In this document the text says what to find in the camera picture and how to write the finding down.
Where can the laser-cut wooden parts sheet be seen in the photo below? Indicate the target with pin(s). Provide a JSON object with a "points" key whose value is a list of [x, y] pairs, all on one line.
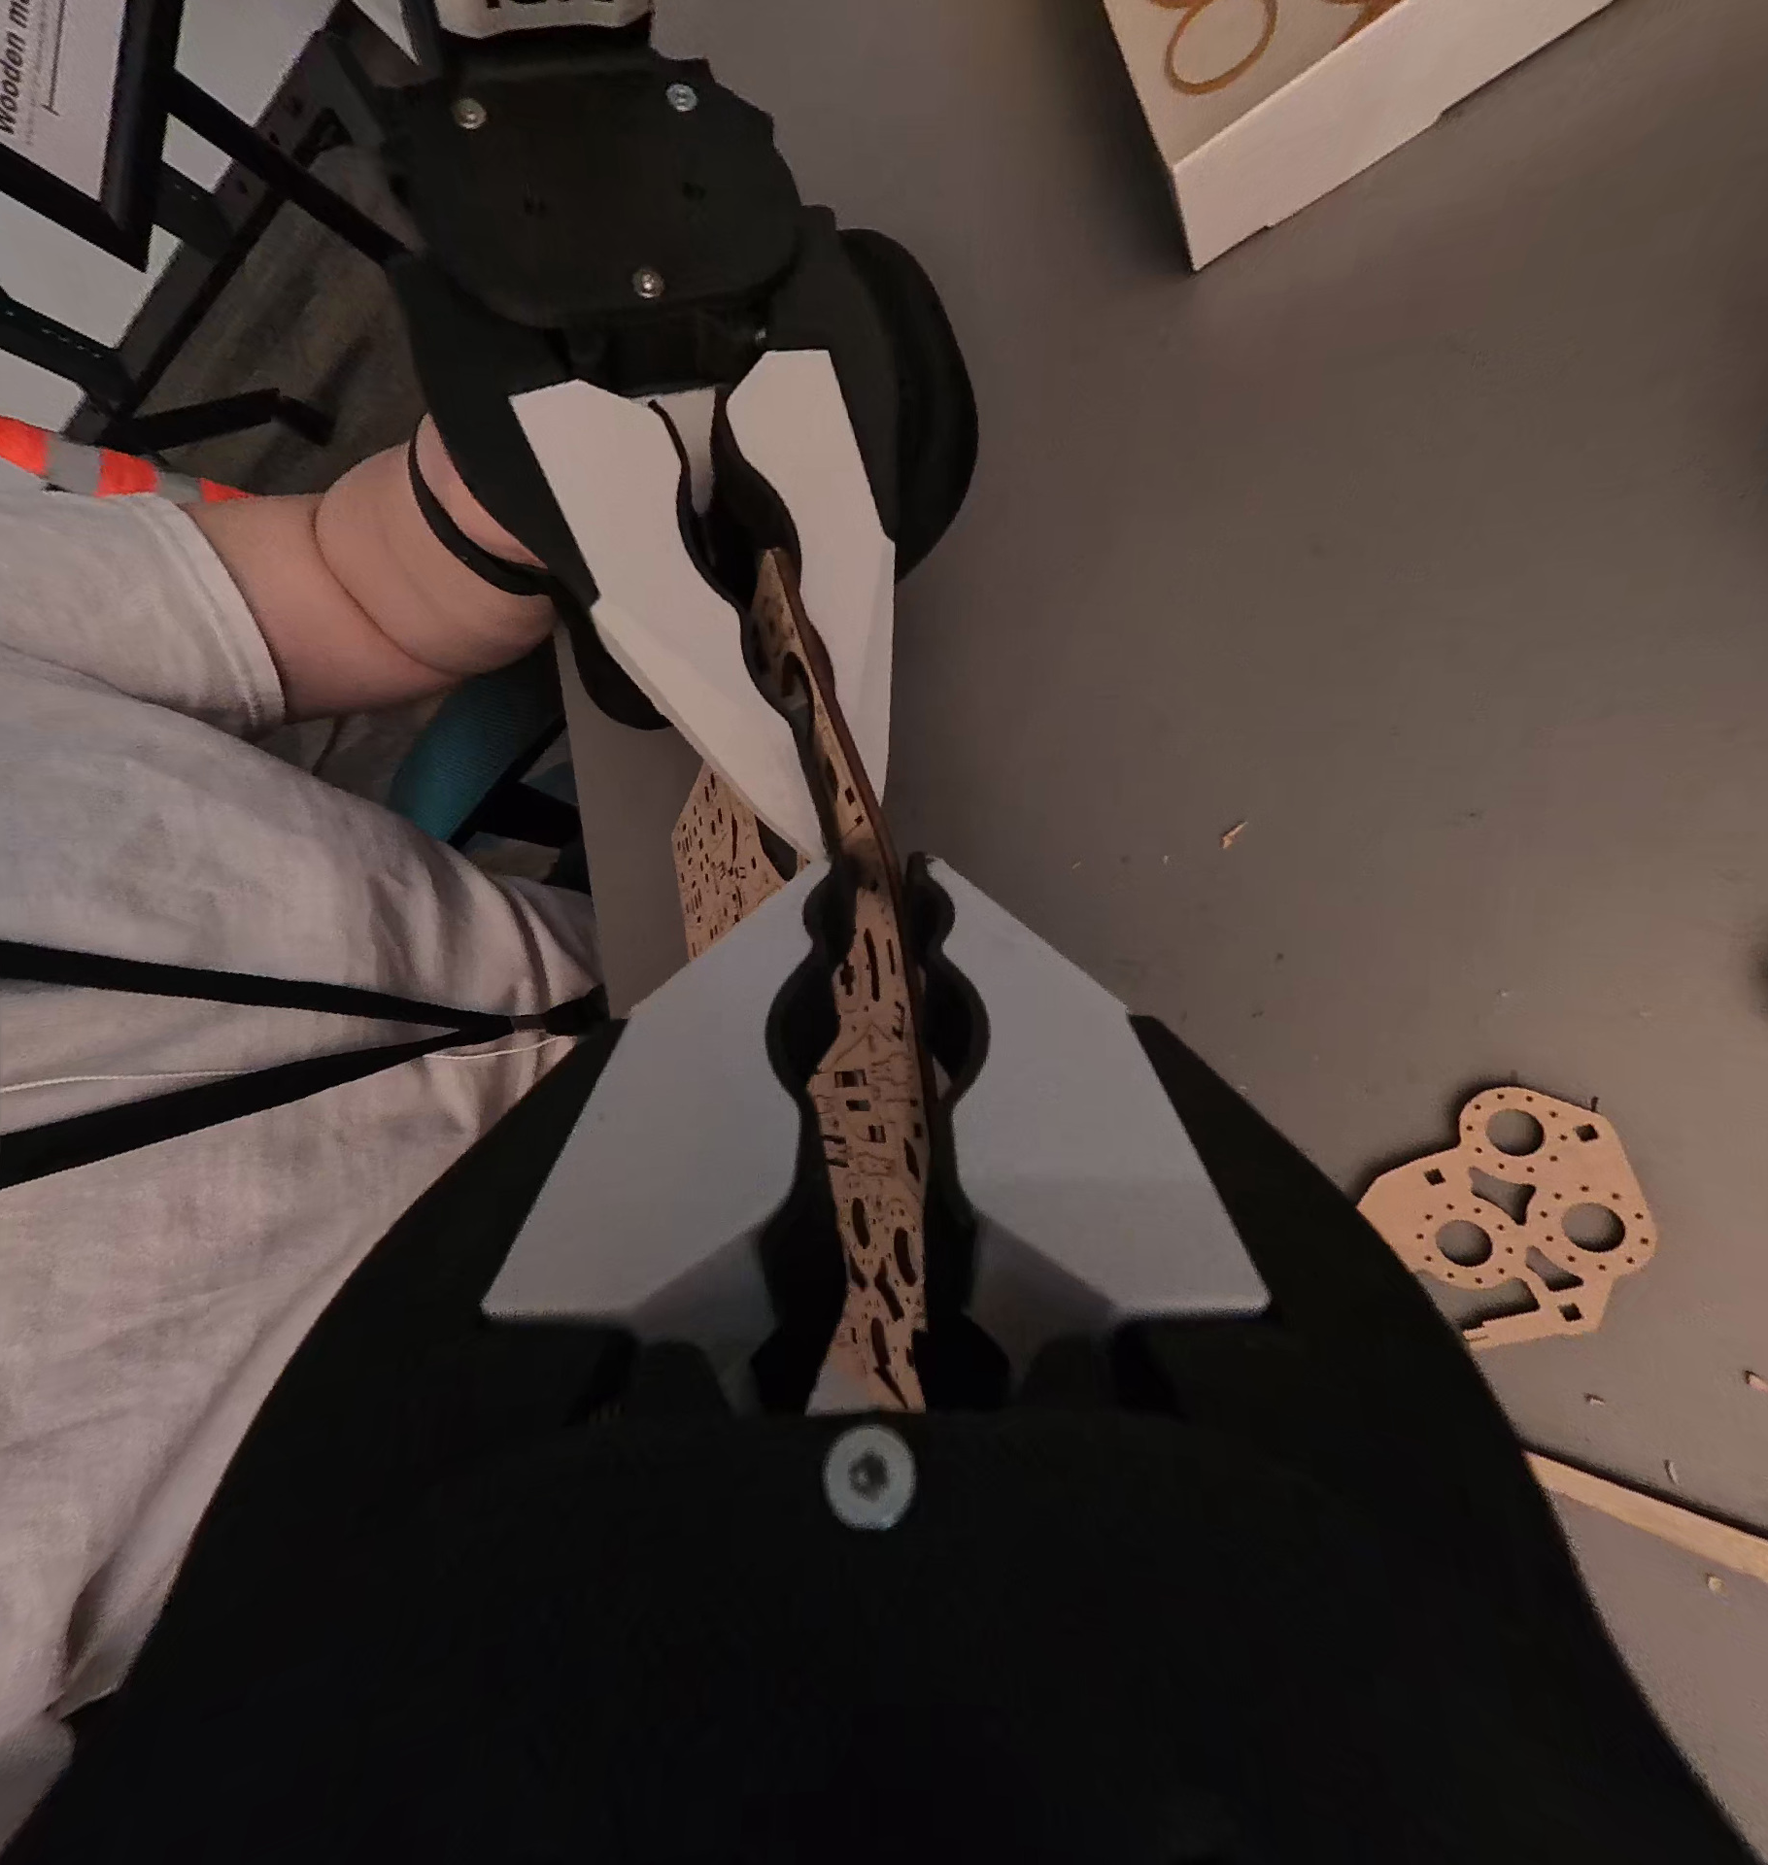
{"points": [[871, 1136]]}

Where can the black framed marker sign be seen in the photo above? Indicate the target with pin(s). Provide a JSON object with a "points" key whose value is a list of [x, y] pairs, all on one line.
{"points": [[54, 116]]}

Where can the person's left forearm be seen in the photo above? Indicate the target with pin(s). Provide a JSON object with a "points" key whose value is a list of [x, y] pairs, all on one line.
{"points": [[359, 597]]}

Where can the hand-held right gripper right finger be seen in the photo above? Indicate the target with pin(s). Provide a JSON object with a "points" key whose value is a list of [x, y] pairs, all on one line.
{"points": [[1103, 1164]]}

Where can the white cardboard tray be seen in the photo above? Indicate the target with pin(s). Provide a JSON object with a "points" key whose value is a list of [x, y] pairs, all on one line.
{"points": [[1307, 160]]}

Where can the black sign stand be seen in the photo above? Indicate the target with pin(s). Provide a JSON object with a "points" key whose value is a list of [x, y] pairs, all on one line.
{"points": [[244, 190]]}

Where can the thin wooden stick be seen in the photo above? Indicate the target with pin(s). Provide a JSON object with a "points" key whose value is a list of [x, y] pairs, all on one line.
{"points": [[1670, 1522]]}

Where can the black ribbed wrist rest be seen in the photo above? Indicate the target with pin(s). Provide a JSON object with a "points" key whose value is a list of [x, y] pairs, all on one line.
{"points": [[928, 394]]}

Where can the perforated wooden plate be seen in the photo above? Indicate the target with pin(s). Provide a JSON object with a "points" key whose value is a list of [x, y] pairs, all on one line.
{"points": [[1541, 1178]]}

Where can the teal object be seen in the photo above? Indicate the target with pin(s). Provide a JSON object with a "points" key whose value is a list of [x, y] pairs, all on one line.
{"points": [[478, 758]]}

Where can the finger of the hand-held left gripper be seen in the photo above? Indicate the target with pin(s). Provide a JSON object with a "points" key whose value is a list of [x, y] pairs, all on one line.
{"points": [[636, 583], [834, 495]]}

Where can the black wristband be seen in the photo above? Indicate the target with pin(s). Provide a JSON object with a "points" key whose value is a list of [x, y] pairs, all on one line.
{"points": [[455, 550]]}

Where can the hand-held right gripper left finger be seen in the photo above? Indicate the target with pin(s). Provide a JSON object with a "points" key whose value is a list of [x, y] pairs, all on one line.
{"points": [[650, 1164]]}

